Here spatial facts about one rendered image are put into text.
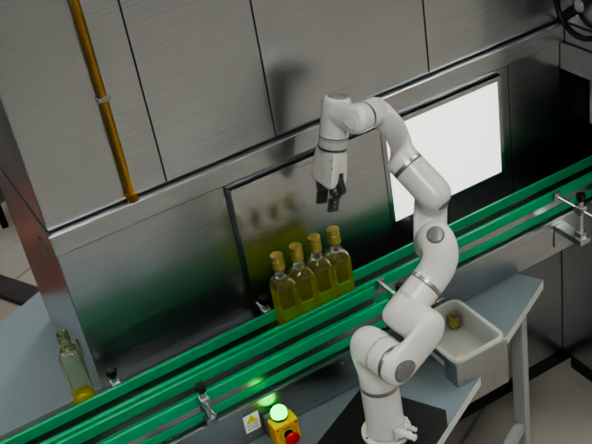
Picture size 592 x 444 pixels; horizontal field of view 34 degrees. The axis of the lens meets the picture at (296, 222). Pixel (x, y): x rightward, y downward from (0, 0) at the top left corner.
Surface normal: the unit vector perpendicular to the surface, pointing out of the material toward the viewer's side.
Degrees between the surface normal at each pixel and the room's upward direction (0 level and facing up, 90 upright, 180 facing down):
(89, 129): 90
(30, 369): 0
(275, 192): 90
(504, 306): 0
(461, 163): 90
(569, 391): 0
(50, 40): 90
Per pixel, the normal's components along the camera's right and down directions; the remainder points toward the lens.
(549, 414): -0.15, -0.83
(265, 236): 0.50, 0.41
